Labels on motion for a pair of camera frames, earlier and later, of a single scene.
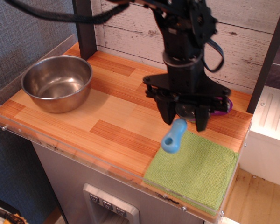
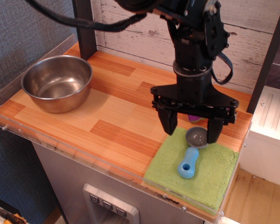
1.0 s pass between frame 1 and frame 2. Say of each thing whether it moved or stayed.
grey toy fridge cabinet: stayed
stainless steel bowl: stayed
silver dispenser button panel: stayed
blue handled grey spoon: moved
